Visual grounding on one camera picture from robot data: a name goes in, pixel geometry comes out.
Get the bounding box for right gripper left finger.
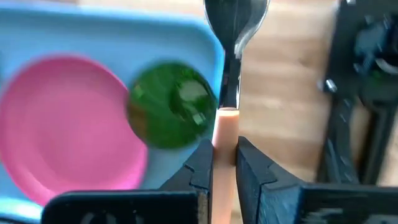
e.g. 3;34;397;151
41;138;215;224

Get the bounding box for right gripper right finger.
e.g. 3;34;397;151
235;136;398;224

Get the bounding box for metal fork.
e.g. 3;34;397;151
203;0;271;224

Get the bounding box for green faceted glass cup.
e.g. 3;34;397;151
126;60;218;150

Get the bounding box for pink round plate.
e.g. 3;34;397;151
0;54;149;208

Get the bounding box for blue plastic tray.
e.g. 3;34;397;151
0;0;225;224

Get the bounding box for black aluminium frame rail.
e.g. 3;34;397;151
315;99;398;187

